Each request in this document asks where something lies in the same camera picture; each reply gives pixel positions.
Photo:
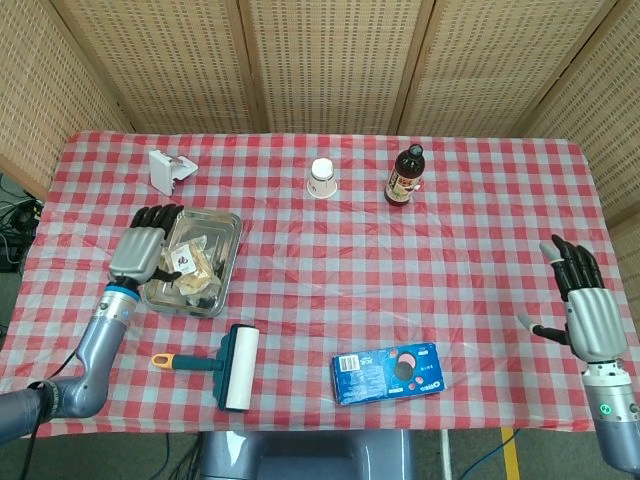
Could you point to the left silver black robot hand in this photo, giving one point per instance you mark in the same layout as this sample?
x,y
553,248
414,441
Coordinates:
x,y
137,252

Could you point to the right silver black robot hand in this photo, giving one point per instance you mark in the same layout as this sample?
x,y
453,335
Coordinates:
x,y
595,320

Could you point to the clear plastic snack packet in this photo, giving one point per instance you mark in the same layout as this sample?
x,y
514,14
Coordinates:
x,y
192,270

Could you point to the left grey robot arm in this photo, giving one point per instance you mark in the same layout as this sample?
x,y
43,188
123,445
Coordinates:
x,y
95,345

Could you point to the silver metal tray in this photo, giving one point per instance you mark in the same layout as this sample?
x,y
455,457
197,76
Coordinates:
x,y
222,235

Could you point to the white folding phone stand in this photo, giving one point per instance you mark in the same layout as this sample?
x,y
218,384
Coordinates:
x,y
161,172

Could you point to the teal lint roller white roll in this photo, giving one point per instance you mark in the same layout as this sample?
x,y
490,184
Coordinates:
x,y
240,370

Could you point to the white paper cup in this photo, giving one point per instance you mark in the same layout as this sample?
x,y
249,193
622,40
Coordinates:
x,y
322,180

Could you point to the red white checkered tablecloth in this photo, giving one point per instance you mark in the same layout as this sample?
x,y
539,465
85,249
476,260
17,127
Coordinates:
x,y
400,270

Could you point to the blue Oreo cookie box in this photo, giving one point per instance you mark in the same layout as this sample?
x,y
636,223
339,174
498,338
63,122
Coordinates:
x,y
385,375

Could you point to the brown drink bottle black cap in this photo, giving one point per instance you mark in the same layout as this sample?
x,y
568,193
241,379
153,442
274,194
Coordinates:
x,y
400,185

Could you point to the grey robot torso base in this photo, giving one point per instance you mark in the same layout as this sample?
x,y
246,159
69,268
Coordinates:
x,y
310,455

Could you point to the woven wooden folding screen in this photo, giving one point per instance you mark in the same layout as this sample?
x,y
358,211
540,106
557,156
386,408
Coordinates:
x,y
330,65

